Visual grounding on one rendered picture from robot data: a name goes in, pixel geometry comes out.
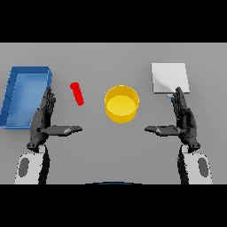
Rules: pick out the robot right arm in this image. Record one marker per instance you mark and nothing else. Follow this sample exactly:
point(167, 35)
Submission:
point(195, 167)

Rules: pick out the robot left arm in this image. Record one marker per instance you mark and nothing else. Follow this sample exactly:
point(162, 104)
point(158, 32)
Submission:
point(31, 167)

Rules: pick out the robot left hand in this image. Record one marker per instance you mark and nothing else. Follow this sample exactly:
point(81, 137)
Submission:
point(41, 122)

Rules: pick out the blue tray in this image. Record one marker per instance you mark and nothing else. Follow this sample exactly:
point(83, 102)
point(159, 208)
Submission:
point(25, 97)

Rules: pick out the yellow bowl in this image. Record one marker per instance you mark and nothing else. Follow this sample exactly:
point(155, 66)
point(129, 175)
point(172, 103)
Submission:
point(121, 104)

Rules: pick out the red beaker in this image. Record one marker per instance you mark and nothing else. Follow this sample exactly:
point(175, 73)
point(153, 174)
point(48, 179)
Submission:
point(77, 93)

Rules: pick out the pale square scale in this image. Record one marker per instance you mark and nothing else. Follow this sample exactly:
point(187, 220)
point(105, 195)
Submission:
point(169, 77)

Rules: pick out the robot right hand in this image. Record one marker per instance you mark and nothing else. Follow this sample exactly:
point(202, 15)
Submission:
point(185, 122)

